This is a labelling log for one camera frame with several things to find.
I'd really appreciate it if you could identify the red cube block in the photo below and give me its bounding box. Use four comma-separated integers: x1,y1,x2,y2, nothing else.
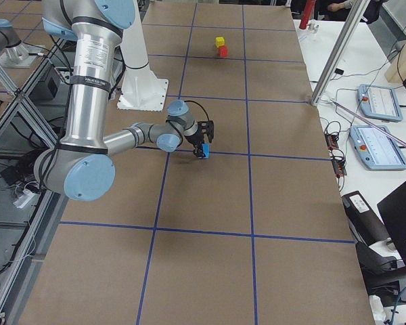
218,45,229,58

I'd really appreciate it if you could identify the second grey robot arm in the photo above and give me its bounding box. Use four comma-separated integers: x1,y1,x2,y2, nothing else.
0,19,38,68

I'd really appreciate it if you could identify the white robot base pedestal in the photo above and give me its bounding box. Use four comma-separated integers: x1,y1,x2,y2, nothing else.
118,1,168,112

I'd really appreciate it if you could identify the white power strip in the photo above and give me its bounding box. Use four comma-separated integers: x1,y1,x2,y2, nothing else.
13,189,36,209

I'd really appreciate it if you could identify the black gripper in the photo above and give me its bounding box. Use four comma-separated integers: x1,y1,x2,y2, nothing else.
185,120,215,157

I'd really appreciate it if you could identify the teach pendant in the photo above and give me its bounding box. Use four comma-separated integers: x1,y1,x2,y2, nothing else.
357,84,403,122
349,125,406,171

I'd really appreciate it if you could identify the yellow cube block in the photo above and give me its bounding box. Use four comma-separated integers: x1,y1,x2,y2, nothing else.
215,37,225,48

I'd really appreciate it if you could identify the blue cube block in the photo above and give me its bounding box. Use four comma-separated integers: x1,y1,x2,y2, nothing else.
201,144,210,159

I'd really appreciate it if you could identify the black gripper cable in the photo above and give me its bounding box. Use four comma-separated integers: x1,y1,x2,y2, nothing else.
182,100,212,122

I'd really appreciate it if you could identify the red bottle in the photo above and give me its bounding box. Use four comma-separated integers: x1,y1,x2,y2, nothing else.
299,0,316,30

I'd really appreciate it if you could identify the teach pendant far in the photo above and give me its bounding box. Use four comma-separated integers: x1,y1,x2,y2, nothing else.
357,84,403,122

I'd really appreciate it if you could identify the aluminium frame post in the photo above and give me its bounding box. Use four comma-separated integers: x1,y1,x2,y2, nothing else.
311,0,370,106

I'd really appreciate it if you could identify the black box with label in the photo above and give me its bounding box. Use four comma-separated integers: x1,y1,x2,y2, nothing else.
342,191,390,246

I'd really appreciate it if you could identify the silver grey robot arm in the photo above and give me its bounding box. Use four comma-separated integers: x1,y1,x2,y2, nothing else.
34,1,215,201

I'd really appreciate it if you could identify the teach pendant near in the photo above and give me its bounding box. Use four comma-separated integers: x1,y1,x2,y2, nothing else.
349,125,406,171

